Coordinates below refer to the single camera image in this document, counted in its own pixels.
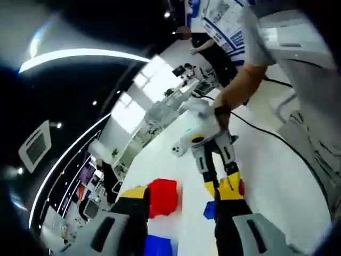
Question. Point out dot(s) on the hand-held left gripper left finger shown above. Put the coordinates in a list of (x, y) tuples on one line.
[(125, 229)]

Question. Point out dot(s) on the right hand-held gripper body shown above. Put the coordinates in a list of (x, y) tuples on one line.
[(205, 130)]

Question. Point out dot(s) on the long curved ceiling light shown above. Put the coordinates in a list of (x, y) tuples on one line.
[(66, 154), (80, 52)]

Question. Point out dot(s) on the ceiling air conditioner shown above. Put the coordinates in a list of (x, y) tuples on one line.
[(34, 146)]

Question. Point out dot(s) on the blue toy block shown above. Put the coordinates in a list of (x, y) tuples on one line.
[(210, 210)]

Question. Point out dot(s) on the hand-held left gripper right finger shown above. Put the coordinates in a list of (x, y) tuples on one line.
[(239, 234)]

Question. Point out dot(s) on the red toy block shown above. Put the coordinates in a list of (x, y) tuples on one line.
[(241, 186)]

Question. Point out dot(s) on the small potted plant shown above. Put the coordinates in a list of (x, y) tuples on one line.
[(115, 153), (168, 93)]

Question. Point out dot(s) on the white game controller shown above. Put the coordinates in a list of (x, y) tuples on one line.
[(179, 150)]

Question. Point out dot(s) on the purple wall screen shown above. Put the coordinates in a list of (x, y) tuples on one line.
[(88, 173)]

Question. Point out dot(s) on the person's right hand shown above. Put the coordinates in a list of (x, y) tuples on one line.
[(225, 120)]

